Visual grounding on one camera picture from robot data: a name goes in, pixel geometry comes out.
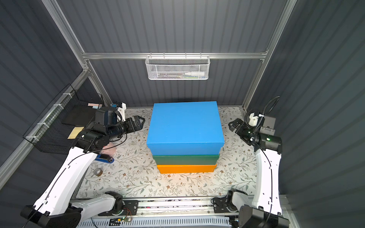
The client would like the black wire wall basket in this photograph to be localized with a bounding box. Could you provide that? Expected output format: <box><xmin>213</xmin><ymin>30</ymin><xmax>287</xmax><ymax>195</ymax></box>
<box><xmin>23</xmin><ymin>82</ymin><xmax>104</xmax><ymax>155</ymax></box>

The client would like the pink cup with pens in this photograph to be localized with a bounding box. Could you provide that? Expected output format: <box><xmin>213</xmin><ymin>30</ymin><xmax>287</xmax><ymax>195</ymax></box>
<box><xmin>102</xmin><ymin>142</ymin><xmax>117</xmax><ymax>157</ymax></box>

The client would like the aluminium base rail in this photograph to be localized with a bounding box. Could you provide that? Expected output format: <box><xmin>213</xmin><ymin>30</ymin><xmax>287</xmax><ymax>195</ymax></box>
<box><xmin>61</xmin><ymin>195</ymin><xmax>289</xmax><ymax>217</ymax></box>

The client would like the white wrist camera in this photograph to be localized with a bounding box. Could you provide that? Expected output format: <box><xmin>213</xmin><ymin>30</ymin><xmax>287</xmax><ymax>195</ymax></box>
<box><xmin>115</xmin><ymin>102</ymin><xmax>126</xmax><ymax>122</ymax></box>
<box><xmin>248</xmin><ymin>112</ymin><xmax>262</xmax><ymax>128</ymax></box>

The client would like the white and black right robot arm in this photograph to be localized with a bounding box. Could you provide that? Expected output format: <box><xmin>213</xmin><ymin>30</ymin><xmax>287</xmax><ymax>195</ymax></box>
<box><xmin>226</xmin><ymin>118</ymin><xmax>290</xmax><ymax>228</ymax></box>

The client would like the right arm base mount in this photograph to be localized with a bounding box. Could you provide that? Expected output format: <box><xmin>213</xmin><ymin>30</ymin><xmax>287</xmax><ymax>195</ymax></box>
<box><xmin>211</xmin><ymin>196</ymin><xmax>238</xmax><ymax>213</ymax></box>

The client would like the black notebook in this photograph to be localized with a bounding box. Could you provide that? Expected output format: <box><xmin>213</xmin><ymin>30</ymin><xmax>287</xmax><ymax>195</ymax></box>
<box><xmin>61</xmin><ymin>106</ymin><xmax>96</xmax><ymax>127</ymax></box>

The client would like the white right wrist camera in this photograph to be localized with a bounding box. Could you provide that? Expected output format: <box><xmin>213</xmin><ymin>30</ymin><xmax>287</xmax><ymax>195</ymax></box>
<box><xmin>248</xmin><ymin>112</ymin><xmax>262</xmax><ymax>128</ymax></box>

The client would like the green shoebox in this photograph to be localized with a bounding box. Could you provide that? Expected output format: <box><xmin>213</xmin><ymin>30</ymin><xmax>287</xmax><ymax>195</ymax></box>
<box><xmin>153</xmin><ymin>155</ymin><xmax>220</xmax><ymax>165</ymax></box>

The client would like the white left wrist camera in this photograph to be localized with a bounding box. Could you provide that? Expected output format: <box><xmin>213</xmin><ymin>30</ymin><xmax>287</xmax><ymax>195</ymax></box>
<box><xmin>115</xmin><ymin>102</ymin><xmax>126</xmax><ymax>122</ymax></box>

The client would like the white wire mesh basket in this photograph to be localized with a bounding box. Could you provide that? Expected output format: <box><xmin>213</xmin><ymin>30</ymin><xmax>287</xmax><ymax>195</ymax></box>
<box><xmin>145</xmin><ymin>56</ymin><xmax>211</xmax><ymax>80</ymax></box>

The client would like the yellow sticky note pad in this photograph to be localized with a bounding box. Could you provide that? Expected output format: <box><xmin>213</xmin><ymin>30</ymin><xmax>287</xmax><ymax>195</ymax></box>
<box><xmin>67</xmin><ymin>127</ymin><xmax>84</xmax><ymax>140</ymax></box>

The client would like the white marker in basket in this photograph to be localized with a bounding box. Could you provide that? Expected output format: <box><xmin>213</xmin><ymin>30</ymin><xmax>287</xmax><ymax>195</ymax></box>
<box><xmin>184</xmin><ymin>71</ymin><xmax>205</xmax><ymax>78</ymax></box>

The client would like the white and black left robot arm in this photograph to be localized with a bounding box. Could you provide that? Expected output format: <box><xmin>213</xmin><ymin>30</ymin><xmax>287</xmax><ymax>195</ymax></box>
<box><xmin>21</xmin><ymin>107</ymin><xmax>252</xmax><ymax>226</ymax></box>

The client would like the blue shoebox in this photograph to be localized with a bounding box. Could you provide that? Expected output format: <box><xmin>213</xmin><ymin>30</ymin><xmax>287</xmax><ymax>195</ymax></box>
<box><xmin>146</xmin><ymin>101</ymin><xmax>225</xmax><ymax>156</ymax></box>

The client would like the grey tape roll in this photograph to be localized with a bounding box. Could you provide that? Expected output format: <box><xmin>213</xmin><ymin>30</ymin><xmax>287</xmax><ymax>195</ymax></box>
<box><xmin>93</xmin><ymin>168</ymin><xmax>103</xmax><ymax>177</ymax></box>

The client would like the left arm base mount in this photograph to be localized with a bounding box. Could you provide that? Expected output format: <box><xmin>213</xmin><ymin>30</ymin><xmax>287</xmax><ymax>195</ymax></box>
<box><xmin>98</xmin><ymin>200</ymin><xmax>139</xmax><ymax>217</ymax></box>

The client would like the orange shoebox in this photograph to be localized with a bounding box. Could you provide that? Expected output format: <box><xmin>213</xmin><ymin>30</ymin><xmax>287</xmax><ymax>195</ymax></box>
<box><xmin>157</xmin><ymin>165</ymin><xmax>217</xmax><ymax>174</ymax></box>

